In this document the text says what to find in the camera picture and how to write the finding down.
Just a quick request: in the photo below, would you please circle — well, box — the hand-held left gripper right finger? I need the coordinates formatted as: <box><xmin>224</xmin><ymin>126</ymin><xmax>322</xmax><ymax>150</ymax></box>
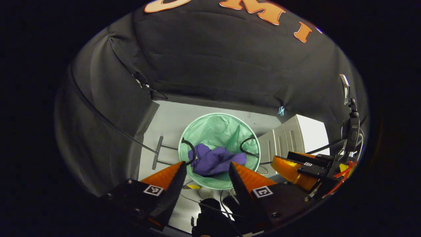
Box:
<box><xmin>229</xmin><ymin>161</ymin><xmax>313</xmax><ymax>232</ymax></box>

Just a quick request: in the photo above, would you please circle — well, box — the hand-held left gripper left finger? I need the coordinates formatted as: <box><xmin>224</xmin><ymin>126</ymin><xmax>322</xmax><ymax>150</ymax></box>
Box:
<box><xmin>99</xmin><ymin>161</ymin><xmax>187</xmax><ymax>231</ymax></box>

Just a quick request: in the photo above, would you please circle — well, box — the purple ribbed sweater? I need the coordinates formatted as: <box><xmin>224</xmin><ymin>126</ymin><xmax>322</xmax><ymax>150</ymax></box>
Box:
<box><xmin>187</xmin><ymin>143</ymin><xmax>247</xmax><ymax>176</ymax></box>

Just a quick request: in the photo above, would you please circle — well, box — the green laundry hamper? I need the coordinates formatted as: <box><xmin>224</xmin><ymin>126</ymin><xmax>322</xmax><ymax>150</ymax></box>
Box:
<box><xmin>178</xmin><ymin>113</ymin><xmax>261</xmax><ymax>190</ymax></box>

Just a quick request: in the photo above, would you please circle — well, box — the black clothes rack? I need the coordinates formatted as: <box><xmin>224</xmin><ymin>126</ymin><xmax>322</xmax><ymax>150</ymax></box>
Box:
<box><xmin>67</xmin><ymin>66</ymin><xmax>180</xmax><ymax>171</ymax></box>

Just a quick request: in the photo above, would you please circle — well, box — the white drawer cabinet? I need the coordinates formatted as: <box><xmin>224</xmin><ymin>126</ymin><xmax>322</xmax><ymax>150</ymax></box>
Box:
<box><xmin>258</xmin><ymin>114</ymin><xmax>330</xmax><ymax>176</ymax></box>

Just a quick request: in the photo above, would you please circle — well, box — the black backdrop cloth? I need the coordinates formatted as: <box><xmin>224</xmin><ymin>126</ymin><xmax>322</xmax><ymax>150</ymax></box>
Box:
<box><xmin>54</xmin><ymin>0</ymin><xmax>369</xmax><ymax>198</ymax></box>

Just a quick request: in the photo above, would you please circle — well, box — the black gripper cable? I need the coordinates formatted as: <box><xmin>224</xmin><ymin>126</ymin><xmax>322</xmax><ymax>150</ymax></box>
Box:
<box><xmin>306</xmin><ymin>138</ymin><xmax>346</xmax><ymax>155</ymax></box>

